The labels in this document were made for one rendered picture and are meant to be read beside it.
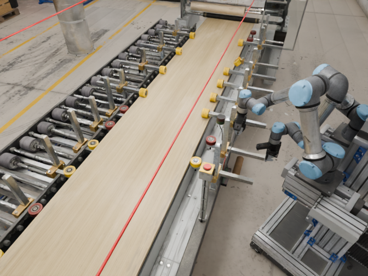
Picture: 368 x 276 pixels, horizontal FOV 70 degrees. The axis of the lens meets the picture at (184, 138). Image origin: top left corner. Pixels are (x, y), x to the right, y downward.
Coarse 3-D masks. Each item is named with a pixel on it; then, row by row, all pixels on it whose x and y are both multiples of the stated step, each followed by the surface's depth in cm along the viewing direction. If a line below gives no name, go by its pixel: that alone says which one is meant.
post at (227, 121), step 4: (228, 120) 179; (228, 124) 181; (224, 128) 184; (228, 128) 183; (224, 132) 187; (228, 132) 188; (224, 136) 189; (224, 140) 192; (224, 144) 194; (224, 148) 197; (220, 160) 207
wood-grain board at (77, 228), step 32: (224, 32) 357; (192, 64) 292; (224, 64) 292; (160, 96) 246; (192, 96) 246; (128, 128) 213; (160, 128) 213; (192, 128) 213; (96, 160) 188; (128, 160) 188; (160, 160) 188; (64, 192) 168; (96, 192) 168; (128, 192) 168; (160, 192) 168; (32, 224) 152; (64, 224) 152; (96, 224) 152; (160, 224) 153; (32, 256) 139; (64, 256) 139; (96, 256) 139; (128, 256) 139
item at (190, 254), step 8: (264, 48) 372; (256, 72) 319; (232, 136) 235; (232, 144) 228; (224, 168) 209; (216, 184) 197; (216, 192) 192; (208, 200) 187; (208, 208) 182; (208, 216) 178; (200, 224) 174; (192, 232) 169; (200, 232) 169; (192, 240) 166; (200, 240) 166; (192, 248) 162; (184, 256) 158; (192, 256) 158; (184, 264) 155; (192, 264) 155; (184, 272) 152; (192, 272) 158
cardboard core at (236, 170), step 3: (240, 156) 303; (237, 159) 300; (240, 159) 299; (243, 159) 302; (237, 162) 296; (240, 162) 296; (234, 165) 296; (237, 165) 292; (240, 165) 294; (234, 168) 291; (237, 168) 289; (240, 168) 292; (234, 171) 287; (237, 171) 286; (237, 174) 284
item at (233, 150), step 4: (228, 148) 202; (232, 148) 202; (236, 148) 202; (232, 152) 203; (236, 152) 201; (240, 152) 200; (244, 152) 199; (248, 152) 199; (252, 152) 199; (248, 156) 199; (252, 156) 198; (256, 156) 197; (260, 156) 196; (264, 156) 196
